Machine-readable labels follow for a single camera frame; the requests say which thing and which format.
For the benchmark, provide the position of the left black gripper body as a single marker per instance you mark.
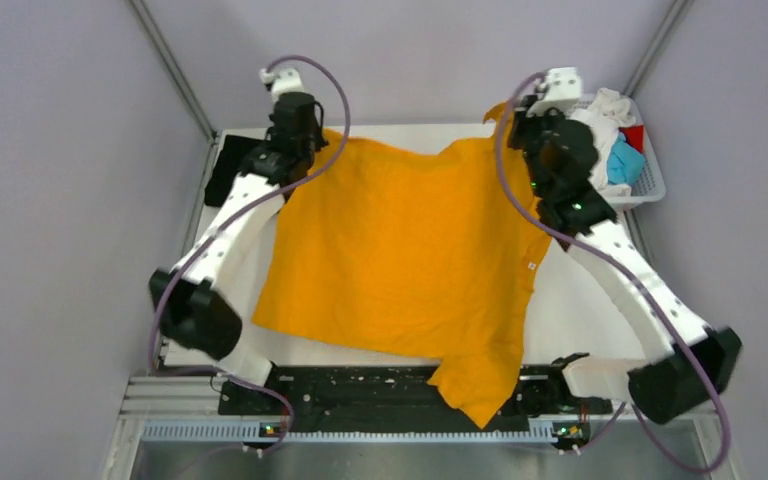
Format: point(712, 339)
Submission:
point(315, 141)

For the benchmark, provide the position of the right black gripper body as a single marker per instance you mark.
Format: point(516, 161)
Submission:
point(530, 134)

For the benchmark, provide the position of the orange t shirt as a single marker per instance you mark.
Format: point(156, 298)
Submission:
point(414, 255)

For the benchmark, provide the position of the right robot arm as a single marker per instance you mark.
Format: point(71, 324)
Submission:
point(685, 359)

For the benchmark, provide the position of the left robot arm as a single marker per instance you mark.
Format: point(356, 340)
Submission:
point(250, 184)

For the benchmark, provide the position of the white t shirt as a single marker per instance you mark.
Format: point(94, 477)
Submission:
point(605, 115)

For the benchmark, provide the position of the light blue t shirt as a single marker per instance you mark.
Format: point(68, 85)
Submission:
point(625, 163)

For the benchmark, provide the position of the folded black t shirt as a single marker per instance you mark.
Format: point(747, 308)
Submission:
point(229, 164)

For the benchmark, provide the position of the red t shirt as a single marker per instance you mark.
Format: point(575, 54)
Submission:
point(634, 137)

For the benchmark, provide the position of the white plastic basket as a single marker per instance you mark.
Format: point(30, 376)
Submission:
point(650, 187)

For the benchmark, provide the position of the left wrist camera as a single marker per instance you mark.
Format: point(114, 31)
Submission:
point(280, 82)

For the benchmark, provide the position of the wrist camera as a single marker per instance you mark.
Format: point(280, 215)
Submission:
point(560, 89)
point(280, 82)

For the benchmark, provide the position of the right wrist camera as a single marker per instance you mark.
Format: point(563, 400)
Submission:
point(560, 89)

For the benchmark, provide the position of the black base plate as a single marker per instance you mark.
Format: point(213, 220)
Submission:
point(398, 400)

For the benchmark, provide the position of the aluminium frame rail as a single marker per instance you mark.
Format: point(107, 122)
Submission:
point(172, 396)

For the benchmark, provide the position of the white slotted cable duct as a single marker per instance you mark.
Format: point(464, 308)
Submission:
point(268, 432)

